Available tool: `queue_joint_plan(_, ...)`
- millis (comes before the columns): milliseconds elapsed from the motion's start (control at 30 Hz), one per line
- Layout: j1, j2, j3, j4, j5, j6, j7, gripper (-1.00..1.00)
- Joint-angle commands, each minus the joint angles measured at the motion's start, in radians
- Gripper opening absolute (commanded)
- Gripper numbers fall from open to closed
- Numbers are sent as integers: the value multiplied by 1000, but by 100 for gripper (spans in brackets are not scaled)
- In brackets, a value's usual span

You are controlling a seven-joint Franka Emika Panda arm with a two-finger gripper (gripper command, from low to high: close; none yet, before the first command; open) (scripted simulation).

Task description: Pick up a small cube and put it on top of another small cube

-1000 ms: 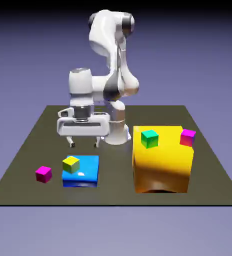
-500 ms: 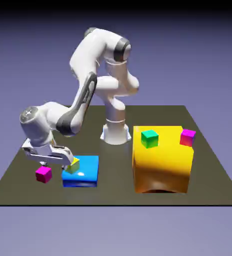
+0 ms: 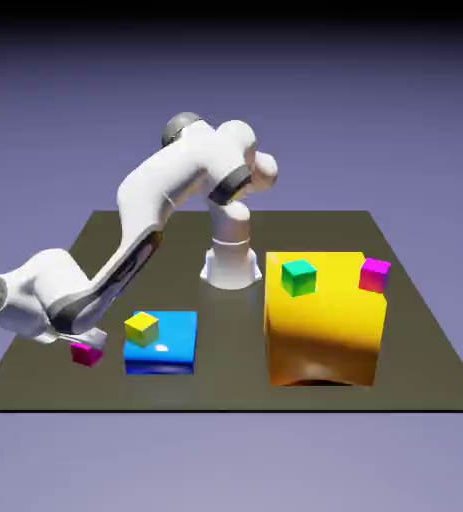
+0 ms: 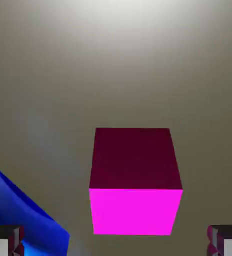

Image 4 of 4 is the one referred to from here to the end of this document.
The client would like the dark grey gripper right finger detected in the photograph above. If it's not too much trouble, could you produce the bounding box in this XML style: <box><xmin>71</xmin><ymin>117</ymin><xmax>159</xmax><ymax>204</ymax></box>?
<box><xmin>206</xmin><ymin>224</ymin><xmax>232</xmax><ymax>256</ymax></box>

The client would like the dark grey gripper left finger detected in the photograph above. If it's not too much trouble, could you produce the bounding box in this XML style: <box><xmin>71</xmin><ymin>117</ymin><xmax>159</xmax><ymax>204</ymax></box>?
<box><xmin>0</xmin><ymin>225</ymin><xmax>25</xmax><ymax>256</ymax></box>

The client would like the small magenta cube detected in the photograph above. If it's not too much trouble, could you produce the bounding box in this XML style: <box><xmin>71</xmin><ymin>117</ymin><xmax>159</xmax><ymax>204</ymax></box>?
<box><xmin>89</xmin><ymin>127</ymin><xmax>184</xmax><ymax>236</ymax></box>

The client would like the large blue box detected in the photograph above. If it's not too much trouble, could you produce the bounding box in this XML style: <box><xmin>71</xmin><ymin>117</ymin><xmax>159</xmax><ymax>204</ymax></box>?
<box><xmin>0</xmin><ymin>160</ymin><xmax>71</xmax><ymax>256</ymax></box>

